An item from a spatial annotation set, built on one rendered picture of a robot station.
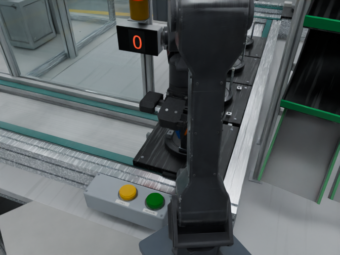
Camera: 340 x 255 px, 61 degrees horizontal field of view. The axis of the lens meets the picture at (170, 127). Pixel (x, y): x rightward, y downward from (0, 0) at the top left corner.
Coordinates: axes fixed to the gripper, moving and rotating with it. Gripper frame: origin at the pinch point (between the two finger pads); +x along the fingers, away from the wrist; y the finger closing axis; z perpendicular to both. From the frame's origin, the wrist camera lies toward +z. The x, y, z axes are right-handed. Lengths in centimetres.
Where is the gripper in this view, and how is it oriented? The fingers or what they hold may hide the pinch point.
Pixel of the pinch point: (181, 126)
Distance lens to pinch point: 68.5
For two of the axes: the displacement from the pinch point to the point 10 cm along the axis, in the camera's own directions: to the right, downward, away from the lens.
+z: -3.5, 5.8, -7.4
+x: 0.0, 7.9, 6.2
